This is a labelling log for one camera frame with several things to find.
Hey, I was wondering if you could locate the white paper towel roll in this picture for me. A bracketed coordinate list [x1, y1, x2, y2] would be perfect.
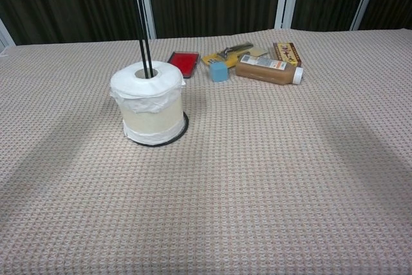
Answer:
[109, 60, 187, 145]

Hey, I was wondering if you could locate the black metal wire holder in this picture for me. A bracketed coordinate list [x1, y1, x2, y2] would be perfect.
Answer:
[126, 0, 191, 147]

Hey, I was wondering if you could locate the small blue cube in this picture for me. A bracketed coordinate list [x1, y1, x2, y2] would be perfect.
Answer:
[209, 60, 230, 83]

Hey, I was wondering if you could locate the yellow card package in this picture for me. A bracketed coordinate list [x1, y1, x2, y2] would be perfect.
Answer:
[201, 52, 243, 69]

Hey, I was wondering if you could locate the red ink stamp pad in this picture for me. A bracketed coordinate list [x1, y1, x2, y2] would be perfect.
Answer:
[167, 51, 201, 79]

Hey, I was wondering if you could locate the pink waffle weave tablecloth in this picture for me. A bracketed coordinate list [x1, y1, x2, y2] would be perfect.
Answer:
[0, 28, 412, 275]

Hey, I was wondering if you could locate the brown liquid plastic bottle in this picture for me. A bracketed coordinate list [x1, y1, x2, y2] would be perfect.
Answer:
[235, 54, 304, 86]

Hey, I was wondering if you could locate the silver metal tool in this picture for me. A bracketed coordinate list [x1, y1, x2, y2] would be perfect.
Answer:
[216, 41, 254, 59]

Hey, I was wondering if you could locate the beige sticky note pad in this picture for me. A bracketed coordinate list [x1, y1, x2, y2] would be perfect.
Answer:
[249, 46, 270, 59]

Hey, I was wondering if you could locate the red and gold box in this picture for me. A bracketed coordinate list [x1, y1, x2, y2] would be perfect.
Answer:
[272, 42, 304, 68]

